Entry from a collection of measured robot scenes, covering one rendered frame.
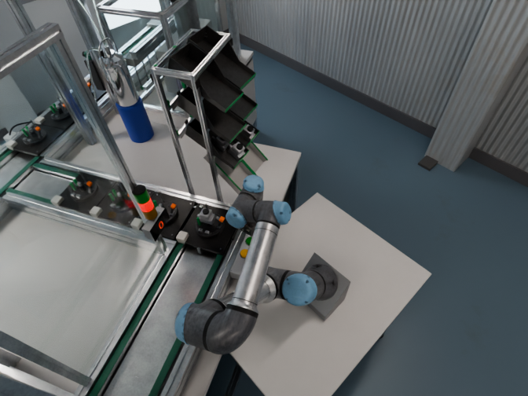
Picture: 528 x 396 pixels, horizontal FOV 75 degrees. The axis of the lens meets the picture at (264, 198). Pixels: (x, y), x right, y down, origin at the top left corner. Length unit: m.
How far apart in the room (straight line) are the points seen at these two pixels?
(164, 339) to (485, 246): 2.46
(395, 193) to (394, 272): 1.55
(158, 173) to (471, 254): 2.34
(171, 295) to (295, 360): 0.59
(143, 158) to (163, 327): 1.13
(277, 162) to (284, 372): 1.17
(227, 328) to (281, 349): 0.57
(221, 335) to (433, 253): 2.20
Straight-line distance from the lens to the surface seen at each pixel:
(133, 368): 1.56
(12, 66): 0.95
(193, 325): 1.06
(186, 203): 1.80
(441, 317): 2.72
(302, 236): 1.76
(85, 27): 2.45
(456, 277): 2.90
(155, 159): 2.26
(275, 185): 1.96
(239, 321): 0.99
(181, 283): 1.63
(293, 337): 1.54
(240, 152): 1.61
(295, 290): 1.31
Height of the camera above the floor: 2.33
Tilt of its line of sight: 51 degrees down
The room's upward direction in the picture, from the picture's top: 3 degrees counter-clockwise
